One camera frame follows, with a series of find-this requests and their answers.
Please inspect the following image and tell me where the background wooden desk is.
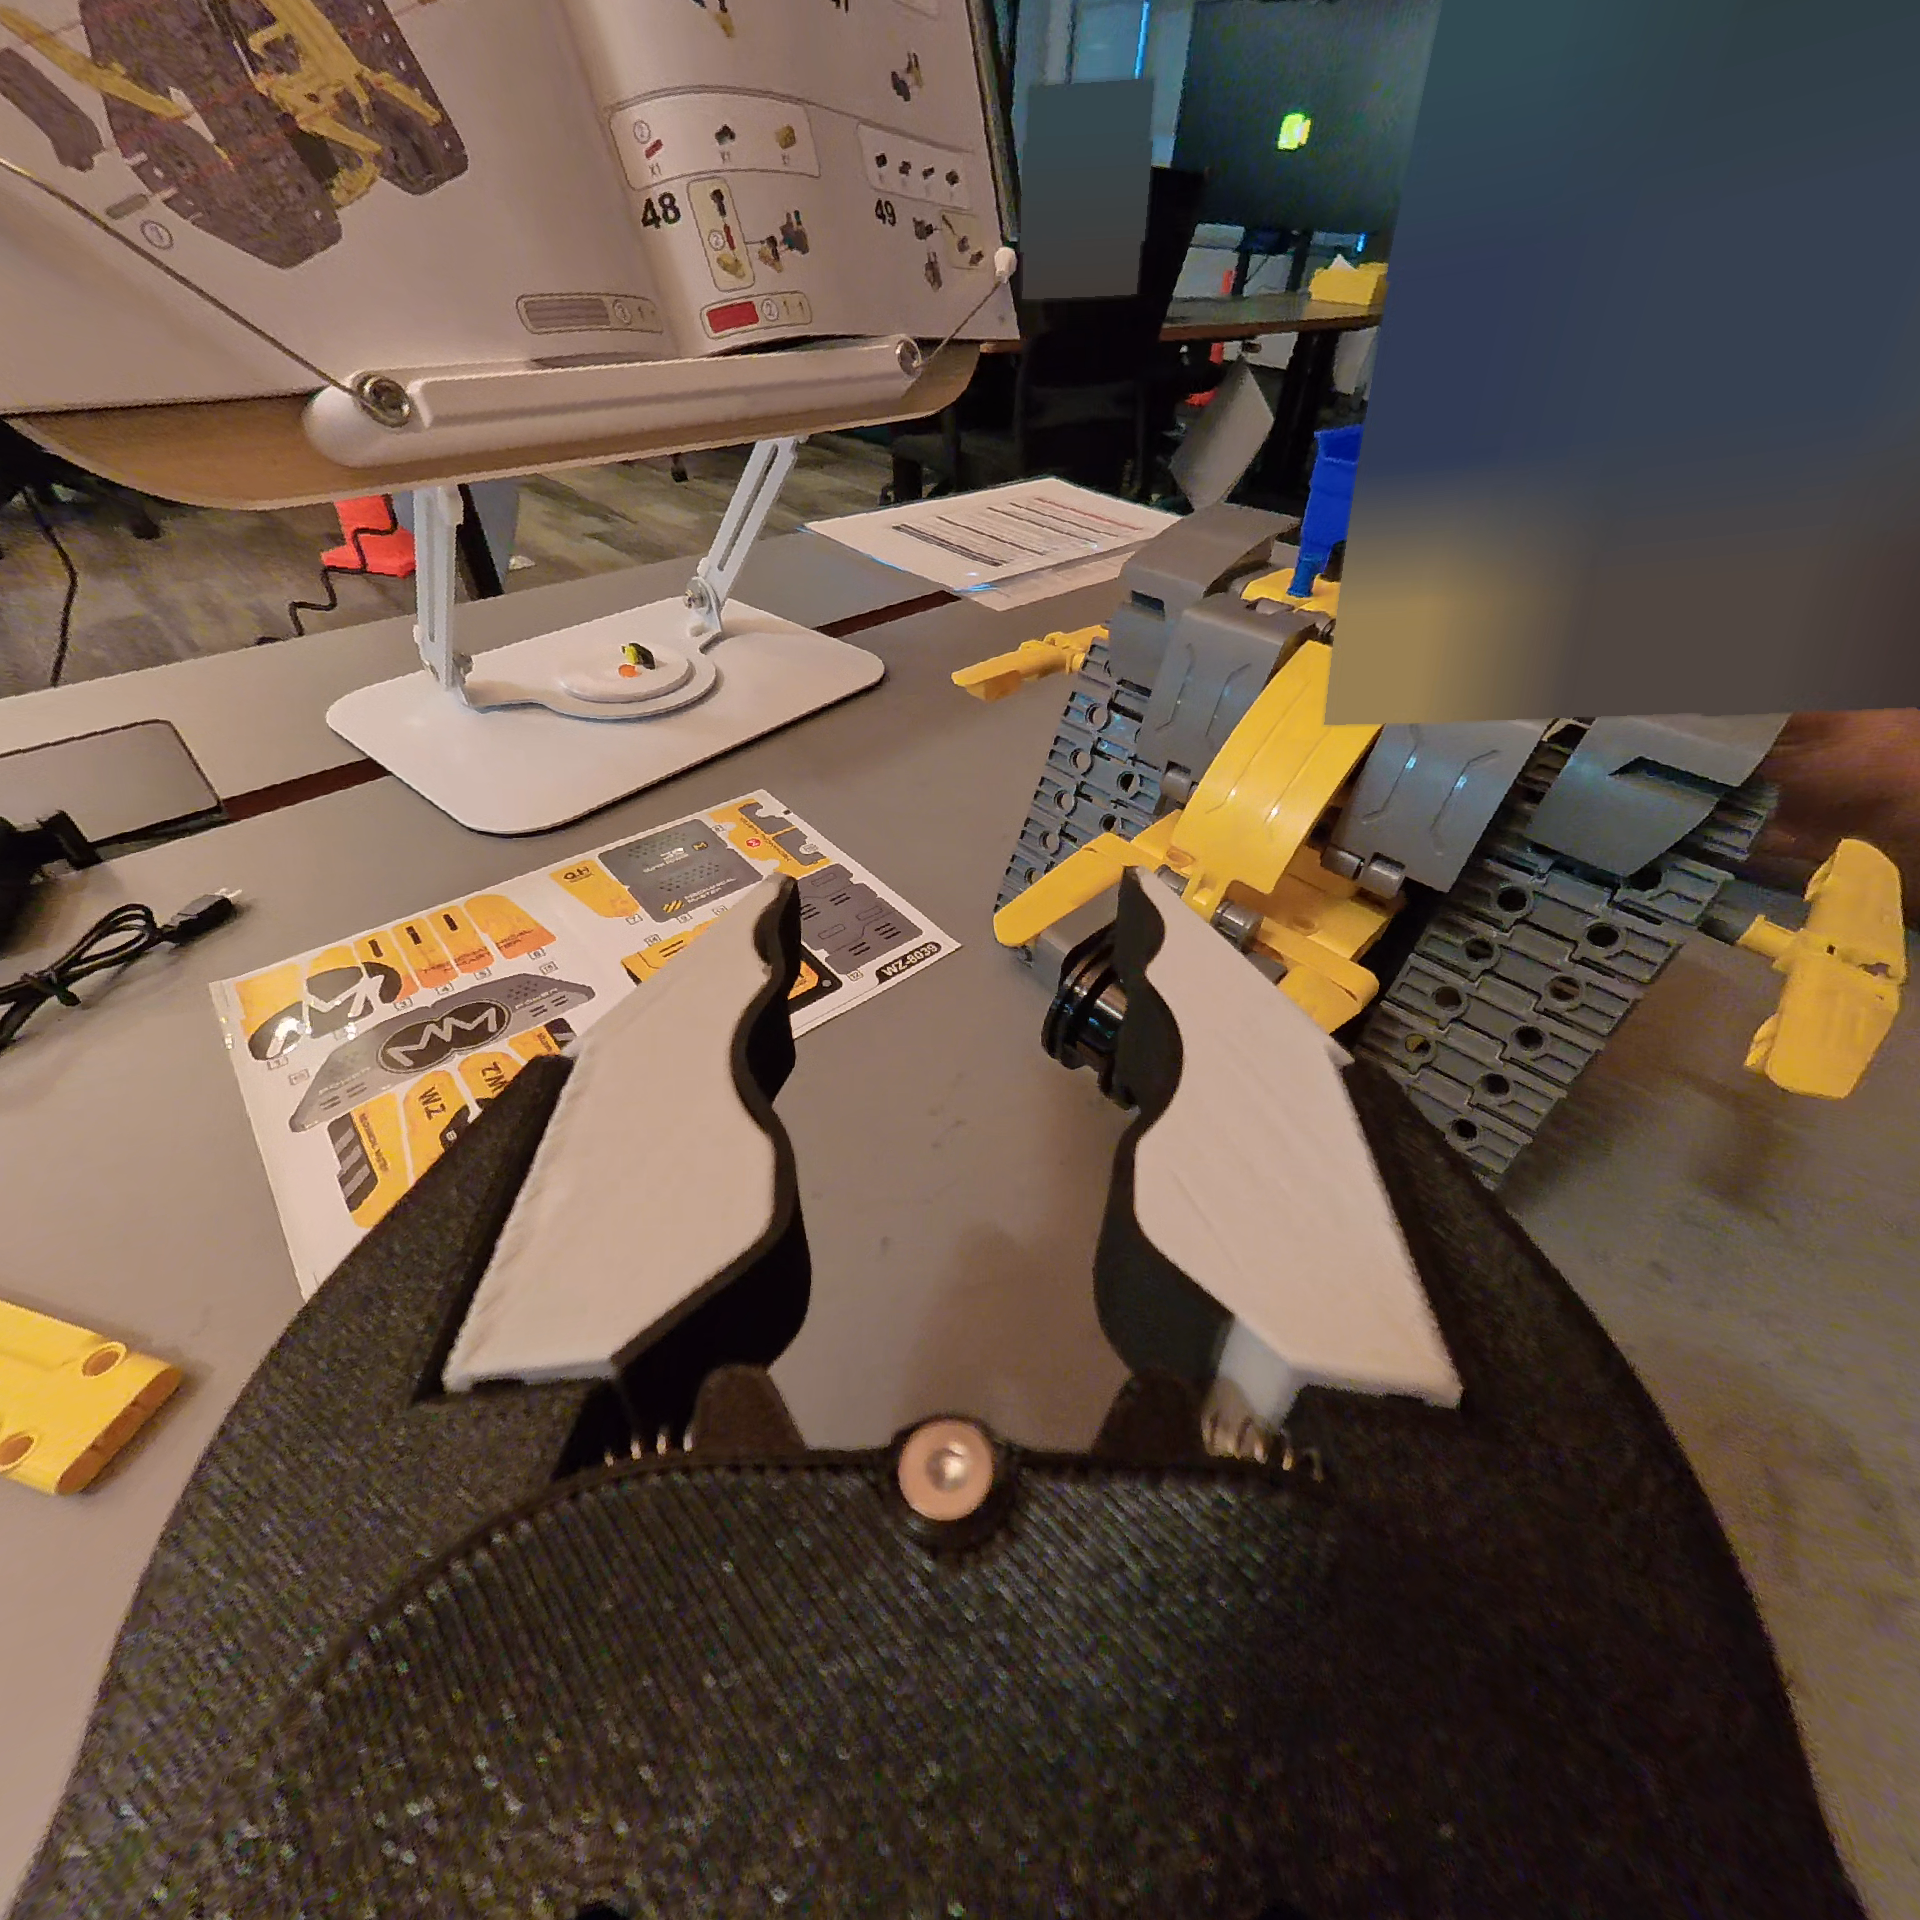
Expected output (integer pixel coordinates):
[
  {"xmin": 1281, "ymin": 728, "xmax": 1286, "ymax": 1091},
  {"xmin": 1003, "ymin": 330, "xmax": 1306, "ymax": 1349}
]
[{"xmin": 1021, "ymin": 293, "xmax": 1385, "ymax": 497}]

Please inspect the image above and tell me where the black tablet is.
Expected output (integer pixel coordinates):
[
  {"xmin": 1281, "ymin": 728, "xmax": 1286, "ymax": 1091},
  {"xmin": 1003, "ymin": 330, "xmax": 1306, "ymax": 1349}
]
[{"xmin": 0, "ymin": 720, "xmax": 227, "ymax": 865}]

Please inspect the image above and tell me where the black monitor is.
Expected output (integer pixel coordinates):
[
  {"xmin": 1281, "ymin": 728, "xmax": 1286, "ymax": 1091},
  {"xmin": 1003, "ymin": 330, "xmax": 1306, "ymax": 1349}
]
[{"xmin": 1171, "ymin": 0, "xmax": 1421, "ymax": 233}]

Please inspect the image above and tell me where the open instruction manual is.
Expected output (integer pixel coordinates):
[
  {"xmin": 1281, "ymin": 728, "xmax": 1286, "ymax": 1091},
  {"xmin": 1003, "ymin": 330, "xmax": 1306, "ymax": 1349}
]
[{"xmin": 0, "ymin": 0, "xmax": 1023, "ymax": 414}]

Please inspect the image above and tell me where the yellow grey sticker sheet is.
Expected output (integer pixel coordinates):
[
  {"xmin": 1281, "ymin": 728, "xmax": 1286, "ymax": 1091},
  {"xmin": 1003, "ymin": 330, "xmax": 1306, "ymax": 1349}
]
[{"xmin": 210, "ymin": 790, "xmax": 962, "ymax": 1298}]

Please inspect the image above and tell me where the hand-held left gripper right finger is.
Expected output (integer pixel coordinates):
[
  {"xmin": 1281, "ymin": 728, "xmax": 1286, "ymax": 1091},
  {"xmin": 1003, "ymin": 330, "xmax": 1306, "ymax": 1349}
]
[{"xmin": 1094, "ymin": 870, "xmax": 1466, "ymax": 1434}]

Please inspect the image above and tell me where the hanging white paper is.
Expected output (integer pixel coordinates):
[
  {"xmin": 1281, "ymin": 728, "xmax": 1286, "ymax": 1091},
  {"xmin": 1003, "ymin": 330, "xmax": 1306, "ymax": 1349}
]
[{"xmin": 1177, "ymin": 358, "xmax": 1298, "ymax": 512}]

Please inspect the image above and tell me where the blue plastic bin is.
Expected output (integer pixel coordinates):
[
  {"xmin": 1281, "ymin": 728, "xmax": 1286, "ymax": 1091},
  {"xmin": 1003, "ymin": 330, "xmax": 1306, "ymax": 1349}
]
[{"xmin": 1298, "ymin": 424, "xmax": 1370, "ymax": 597}]

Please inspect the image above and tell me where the yellow toy panel piece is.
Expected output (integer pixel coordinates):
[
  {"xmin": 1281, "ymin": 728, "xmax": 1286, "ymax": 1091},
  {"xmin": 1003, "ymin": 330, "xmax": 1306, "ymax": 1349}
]
[{"xmin": 0, "ymin": 1297, "xmax": 186, "ymax": 1494}]

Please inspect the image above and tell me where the white book stand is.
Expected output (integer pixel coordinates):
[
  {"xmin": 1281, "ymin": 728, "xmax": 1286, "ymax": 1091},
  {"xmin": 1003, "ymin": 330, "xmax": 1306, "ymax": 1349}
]
[{"xmin": 0, "ymin": 334, "xmax": 986, "ymax": 836}]

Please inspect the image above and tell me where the yellow grey toy tracked vehicle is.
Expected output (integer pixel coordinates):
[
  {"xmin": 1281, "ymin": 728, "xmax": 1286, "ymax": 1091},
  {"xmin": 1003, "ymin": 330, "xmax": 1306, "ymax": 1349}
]
[{"xmin": 951, "ymin": 506, "xmax": 1911, "ymax": 1193}]

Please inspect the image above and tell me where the orange floor cone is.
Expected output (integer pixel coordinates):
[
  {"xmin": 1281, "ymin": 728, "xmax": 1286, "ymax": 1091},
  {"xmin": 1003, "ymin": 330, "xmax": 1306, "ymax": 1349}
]
[{"xmin": 321, "ymin": 491, "xmax": 414, "ymax": 579}]

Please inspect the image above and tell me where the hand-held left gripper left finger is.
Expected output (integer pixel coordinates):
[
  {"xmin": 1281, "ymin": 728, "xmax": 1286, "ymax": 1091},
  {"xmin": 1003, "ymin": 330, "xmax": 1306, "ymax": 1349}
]
[{"xmin": 443, "ymin": 873, "xmax": 814, "ymax": 1404}]

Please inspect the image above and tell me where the printed paper sheet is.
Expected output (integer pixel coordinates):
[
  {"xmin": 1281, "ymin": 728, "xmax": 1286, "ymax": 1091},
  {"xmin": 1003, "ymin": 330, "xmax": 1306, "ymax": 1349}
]
[{"xmin": 805, "ymin": 478, "xmax": 1186, "ymax": 608}]

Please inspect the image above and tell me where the black usb cable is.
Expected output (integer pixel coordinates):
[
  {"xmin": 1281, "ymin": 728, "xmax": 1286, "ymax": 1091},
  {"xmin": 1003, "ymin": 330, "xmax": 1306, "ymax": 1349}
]
[{"xmin": 0, "ymin": 888, "xmax": 246, "ymax": 1051}]

